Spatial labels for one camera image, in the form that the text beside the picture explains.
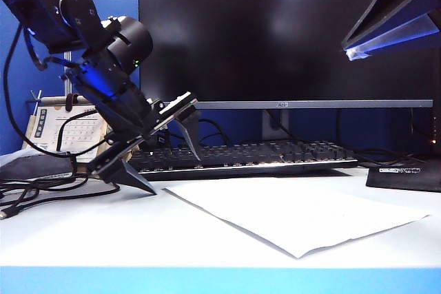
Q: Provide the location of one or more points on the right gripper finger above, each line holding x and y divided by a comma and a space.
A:
389, 18

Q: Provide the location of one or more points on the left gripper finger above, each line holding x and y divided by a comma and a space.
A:
131, 177
192, 132

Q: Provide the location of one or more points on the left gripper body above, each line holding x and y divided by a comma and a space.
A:
117, 101

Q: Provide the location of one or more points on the white printed paper sheet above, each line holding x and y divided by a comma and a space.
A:
293, 218

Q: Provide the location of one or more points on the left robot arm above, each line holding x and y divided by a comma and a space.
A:
79, 15

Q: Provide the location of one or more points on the white paper calendar card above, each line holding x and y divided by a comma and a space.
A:
79, 128

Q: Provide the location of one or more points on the wooden organizer rod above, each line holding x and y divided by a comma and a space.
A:
51, 101

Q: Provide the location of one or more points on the black mechanical keyboard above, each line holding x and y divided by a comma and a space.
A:
258, 159

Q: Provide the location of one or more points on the black HSD side monitor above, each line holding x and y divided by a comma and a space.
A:
437, 84

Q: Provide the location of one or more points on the grey monitor stand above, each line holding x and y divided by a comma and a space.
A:
275, 125

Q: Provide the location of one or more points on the black soft pouch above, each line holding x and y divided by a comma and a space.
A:
34, 168

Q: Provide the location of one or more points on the large black computer monitor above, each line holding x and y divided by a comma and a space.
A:
275, 49

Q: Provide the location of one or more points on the gold usb plug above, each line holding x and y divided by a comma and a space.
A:
5, 215

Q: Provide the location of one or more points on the black mouse pad with label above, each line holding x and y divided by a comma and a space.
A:
403, 178

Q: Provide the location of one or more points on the aluminium partition post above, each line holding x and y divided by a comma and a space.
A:
67, 54

